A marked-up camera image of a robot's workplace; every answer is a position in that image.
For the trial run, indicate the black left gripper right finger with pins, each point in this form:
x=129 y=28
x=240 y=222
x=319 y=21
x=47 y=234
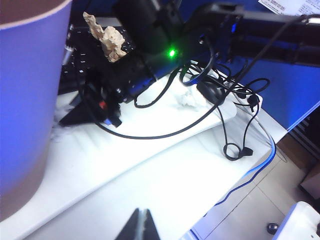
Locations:
x=150 y=228

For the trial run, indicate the brown paper ball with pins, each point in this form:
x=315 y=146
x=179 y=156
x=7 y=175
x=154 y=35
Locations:
x=111 y=40

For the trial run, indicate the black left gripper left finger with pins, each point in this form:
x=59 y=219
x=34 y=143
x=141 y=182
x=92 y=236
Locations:
x=132 y=227

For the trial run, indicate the black computer keyboard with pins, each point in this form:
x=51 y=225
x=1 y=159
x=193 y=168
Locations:
x=81 y=53

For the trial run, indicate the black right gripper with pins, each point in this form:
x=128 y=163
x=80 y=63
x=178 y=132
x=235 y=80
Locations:
x=117 y=82

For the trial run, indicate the black computer mouse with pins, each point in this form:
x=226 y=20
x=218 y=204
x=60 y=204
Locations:
x=212 y=92

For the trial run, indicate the blue cubicle partition panel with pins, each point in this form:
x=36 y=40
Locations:
x=287 y=95

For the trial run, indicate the white printed paper sheet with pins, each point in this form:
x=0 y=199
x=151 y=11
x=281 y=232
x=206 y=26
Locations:
x=308 y=6
x=271 y=6

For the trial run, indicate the white box with caster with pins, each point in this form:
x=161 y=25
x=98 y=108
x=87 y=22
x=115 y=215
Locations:
x=300 y=222

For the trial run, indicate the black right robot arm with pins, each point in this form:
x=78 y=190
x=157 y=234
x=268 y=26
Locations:
x=140 y=20

